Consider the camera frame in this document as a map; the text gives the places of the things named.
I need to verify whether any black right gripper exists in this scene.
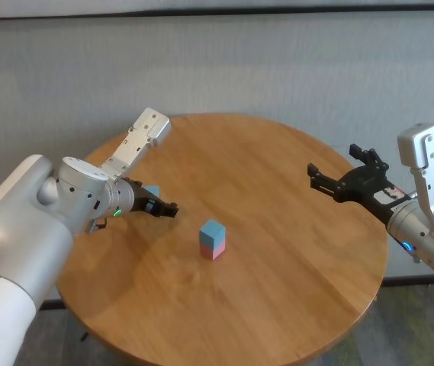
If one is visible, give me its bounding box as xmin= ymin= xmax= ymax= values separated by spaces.
xmin=307 ymin=143 xmax=413 ymax=226

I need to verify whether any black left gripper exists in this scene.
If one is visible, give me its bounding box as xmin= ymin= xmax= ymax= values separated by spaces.
xmin=127 ymin=178 xmax=180 ymax=220

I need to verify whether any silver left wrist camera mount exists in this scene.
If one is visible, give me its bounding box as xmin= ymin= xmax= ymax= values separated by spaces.
xmin=100 ymin=107 xmax=172 ymax=182

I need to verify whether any black baseboard strip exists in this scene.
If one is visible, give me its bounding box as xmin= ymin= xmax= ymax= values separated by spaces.
xmin=0 ymin=5 xmax=434 ymax=24

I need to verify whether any pink cube block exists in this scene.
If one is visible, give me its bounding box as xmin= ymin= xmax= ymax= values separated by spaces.
xmin=200 ymin=239 xmax=227 ymax=262

